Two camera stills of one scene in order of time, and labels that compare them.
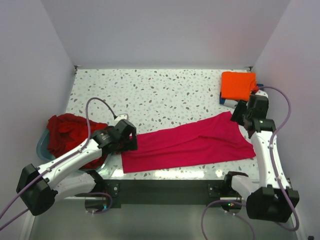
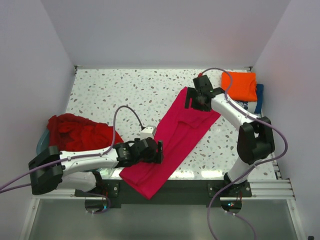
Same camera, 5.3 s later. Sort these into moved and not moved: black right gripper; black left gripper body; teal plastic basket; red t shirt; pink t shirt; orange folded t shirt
Moved: black right gripper; black left gripper body; pink t shirt
Not moved: red t shirt; orange folded t shirt; teal plastic basket
